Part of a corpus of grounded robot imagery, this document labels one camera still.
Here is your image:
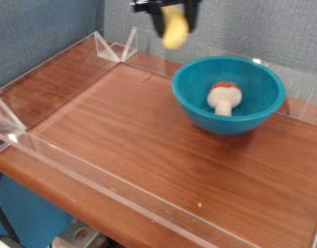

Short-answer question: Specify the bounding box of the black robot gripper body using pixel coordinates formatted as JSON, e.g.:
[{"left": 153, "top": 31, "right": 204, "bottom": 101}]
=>
[{"left": 130, "top": 0, "right": 202, "bottom": 13}]

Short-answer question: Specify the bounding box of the clear acrylic table barrier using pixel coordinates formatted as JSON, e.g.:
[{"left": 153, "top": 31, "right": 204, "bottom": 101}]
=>
[{"left": 0, "top": 29, "right": 317, "bottom": 248}]

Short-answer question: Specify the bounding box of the yellow toy banana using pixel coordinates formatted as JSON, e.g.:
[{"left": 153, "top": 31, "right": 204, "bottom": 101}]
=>
[{"left": 162, "top": 6, "right": 189, "bottom": 49}]

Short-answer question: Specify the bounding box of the grey metal bracket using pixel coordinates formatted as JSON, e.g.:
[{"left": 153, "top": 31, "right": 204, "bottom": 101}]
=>
[{"left": 51, "top": 219, "right": 107, "bottom": 248}]

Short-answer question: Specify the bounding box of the white red toy mushroom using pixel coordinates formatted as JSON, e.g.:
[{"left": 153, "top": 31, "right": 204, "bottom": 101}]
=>
[{"left": 208, "top": 81, "right": 243, "bottom": 116}]

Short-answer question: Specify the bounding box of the blue plastic bowl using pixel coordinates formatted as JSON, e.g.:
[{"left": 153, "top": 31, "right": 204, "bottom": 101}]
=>
[{"left": 173, "top": 56, "right": 287, "bottom": 135}]

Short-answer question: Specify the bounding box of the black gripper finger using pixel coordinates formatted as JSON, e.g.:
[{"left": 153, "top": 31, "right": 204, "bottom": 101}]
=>
[
  {"left": 152, "top": 8, "right": 166, "bottom": 38},
  {"left": 184, "top": 2, "right": 200, "bottom": 31}
]

